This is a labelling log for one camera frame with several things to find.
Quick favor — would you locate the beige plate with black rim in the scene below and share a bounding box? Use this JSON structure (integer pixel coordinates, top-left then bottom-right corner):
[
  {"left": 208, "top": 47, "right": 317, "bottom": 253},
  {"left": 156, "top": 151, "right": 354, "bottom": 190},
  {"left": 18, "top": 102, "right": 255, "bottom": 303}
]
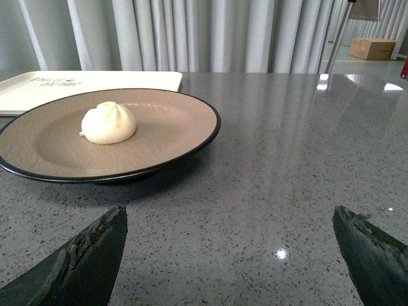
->
[{"left": 1, "top": 89, "right": 221, "bottom": 183}]

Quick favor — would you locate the red object at edge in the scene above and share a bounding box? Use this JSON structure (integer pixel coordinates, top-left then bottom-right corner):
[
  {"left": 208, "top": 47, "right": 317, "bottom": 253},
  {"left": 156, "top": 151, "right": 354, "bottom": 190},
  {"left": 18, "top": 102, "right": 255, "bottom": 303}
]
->
[{"left": 400, "top": 58, "right": 408, "bottom": 79}]

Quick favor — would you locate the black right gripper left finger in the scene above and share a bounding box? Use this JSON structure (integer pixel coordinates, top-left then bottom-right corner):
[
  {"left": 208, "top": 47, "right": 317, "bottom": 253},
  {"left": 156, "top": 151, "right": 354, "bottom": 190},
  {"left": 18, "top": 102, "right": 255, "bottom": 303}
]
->
[{"left": 1, "top": 207, "right": 128, "bottom": 305}]

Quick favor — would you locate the white steamed bun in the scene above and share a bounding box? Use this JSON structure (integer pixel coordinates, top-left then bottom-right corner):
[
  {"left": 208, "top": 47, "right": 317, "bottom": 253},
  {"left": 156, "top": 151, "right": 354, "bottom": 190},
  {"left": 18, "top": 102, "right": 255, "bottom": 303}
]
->
[{"left": 79, "top": 101, "right": 136, "bottom": 145}]

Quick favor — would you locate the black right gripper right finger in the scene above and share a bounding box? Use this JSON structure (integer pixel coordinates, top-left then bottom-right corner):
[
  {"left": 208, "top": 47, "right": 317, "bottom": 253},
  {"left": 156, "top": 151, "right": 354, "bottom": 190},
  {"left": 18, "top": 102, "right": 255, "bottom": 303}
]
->
[{"left": 332, "top": 206, "right": 407, "bottom": 305}]

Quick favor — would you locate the brown cardboard box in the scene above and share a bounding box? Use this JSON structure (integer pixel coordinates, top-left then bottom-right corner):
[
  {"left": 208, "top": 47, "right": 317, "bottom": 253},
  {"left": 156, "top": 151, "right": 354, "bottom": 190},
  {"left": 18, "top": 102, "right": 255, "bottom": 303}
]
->
[{"left": 349, "top": 38, "right": 397, "bottom": 61}]

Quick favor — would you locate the grey pleated curtain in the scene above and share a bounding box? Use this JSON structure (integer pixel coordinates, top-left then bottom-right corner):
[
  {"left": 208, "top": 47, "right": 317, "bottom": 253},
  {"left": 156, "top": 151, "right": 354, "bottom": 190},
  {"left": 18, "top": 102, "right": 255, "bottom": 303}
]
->
[{"left": 0, "top": 0, "right": 408, "bottom": 74}]

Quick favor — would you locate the metal stand pole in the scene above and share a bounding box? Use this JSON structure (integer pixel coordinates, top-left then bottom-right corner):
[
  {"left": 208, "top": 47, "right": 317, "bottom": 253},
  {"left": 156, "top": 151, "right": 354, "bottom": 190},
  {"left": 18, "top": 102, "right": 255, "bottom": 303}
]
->
[{"left": 324, "top": 0, "right": 356, "bottom": 75}]

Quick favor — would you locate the cream rectangular serving tray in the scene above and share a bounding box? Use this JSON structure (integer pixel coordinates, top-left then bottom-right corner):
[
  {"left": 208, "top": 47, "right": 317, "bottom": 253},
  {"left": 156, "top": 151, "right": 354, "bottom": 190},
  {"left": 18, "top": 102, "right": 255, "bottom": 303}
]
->
[{"left": 1, "top": 71, "right": 182, "bottom": 117}]

